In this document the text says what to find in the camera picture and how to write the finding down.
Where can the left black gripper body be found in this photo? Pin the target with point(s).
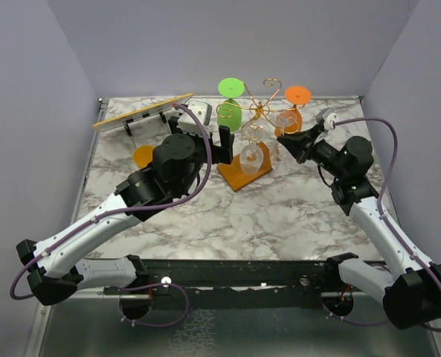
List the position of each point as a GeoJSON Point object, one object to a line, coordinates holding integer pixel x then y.
{"type": "Point", "coordinates": [201, 155]}

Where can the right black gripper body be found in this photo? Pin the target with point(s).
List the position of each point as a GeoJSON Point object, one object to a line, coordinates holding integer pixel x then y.
{"type": "Point", "coordinates": [326, 155]}

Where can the orange plastic wine glass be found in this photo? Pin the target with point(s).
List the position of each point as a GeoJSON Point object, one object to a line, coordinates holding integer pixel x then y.
{"type": "Point", "coordinates": [298, 97]}

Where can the green plastic wine glass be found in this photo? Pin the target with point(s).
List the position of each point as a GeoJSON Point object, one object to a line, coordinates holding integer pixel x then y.
{"type": "Point", "coordinates": [229, 112]}

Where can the clear wine glass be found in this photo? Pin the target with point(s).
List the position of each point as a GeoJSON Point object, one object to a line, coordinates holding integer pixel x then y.
{"type": "Point", "coordinates": [251, 157]}
{"type": "Point", "coordinates": [284, 123]}

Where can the yellow-orange plastic wine glass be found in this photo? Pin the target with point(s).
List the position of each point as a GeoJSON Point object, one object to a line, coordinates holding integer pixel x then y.
{"type": "Point", "coordinates": [143, 155]}

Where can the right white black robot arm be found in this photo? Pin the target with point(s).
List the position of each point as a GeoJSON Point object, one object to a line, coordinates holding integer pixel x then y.
{"type": "Point", "coordinates": [409, 289]}

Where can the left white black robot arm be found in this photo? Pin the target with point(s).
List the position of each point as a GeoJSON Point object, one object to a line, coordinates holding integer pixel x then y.
{"type": "Point", "coordinates": [57, 267]}

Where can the yellow framed whiteboard stand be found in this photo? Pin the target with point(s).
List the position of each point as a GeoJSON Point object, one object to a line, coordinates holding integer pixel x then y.
{"type": "Point", "coordinates": [151, 110]}

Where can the gold wire wine glass rack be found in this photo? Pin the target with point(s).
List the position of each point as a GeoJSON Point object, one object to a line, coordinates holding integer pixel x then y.
{"type": "Point", "coordinates": [253, 119]}

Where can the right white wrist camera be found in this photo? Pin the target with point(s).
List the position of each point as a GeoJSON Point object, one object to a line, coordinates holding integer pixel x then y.
{"type": "Point", "coordinates": [328, 117]}

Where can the black metal base rail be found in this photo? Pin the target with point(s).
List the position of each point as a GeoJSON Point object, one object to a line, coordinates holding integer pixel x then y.
{"type": "Point", "coordinates": [228, 284]}

